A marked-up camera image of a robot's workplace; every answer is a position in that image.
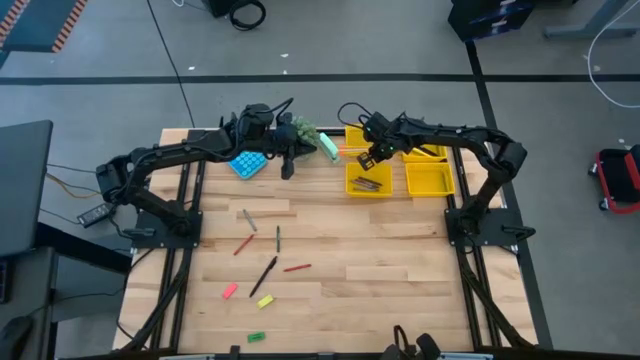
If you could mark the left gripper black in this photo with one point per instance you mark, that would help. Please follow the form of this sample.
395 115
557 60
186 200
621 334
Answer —
287 145

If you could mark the yellow plastic slotted bin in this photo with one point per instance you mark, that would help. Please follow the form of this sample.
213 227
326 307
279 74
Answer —
352 137
435 156
430 180
382 172

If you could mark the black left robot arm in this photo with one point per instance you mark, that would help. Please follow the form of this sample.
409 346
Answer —
175 150

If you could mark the dark blue equipment case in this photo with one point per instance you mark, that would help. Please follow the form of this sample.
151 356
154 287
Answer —
490 20

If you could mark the green plant in white pot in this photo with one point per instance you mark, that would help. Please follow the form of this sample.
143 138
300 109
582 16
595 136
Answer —
307 132

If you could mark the yellow pencil with orange cap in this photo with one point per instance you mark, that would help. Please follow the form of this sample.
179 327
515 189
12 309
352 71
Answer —
357 151
350 147

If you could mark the workbench with blue-grey legs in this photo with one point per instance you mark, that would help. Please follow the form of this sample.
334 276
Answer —
590 31

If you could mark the dark grey desk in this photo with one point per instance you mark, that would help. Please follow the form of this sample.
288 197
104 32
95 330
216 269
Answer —
25 190

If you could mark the mint green stapler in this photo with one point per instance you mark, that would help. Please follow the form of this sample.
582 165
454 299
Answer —
329 147

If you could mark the black floor box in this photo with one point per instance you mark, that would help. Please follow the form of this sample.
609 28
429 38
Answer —
217 6

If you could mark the grey crayon with dark print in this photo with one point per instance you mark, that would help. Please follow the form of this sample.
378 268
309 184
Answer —
364 188

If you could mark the green crayon Madter print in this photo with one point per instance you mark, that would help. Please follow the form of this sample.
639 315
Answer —
278 239

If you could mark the black power adapter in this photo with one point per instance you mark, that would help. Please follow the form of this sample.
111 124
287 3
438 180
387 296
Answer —
95 215

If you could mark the red crayon box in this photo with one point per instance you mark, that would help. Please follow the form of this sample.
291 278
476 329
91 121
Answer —
243 244

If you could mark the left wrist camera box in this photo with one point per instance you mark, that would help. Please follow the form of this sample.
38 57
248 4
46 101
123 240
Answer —
257 122

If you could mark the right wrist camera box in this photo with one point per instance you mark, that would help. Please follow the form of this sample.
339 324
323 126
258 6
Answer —
377 124

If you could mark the pink eraser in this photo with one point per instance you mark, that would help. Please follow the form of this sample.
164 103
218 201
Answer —
230 291

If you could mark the red and black case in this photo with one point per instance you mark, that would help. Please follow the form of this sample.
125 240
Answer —
620 180

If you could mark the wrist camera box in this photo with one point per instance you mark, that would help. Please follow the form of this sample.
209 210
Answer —
257 122
377 124

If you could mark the green eraser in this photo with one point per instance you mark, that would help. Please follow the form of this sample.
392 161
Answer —
256 337

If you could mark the black table camera mount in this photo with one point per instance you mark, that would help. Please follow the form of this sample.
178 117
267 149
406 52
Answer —
425 347

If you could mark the grey mat orange striped edge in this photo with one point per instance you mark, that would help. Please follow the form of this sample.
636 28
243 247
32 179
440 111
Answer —
40 25

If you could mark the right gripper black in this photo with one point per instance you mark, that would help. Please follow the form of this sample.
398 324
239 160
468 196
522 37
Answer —
382 149

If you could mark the yellow eraser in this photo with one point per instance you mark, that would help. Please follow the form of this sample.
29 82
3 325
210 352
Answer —
265 301

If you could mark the slim black pen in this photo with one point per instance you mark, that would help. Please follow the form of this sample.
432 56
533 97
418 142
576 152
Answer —
263 276

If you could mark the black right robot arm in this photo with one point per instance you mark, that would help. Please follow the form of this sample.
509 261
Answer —
450 134

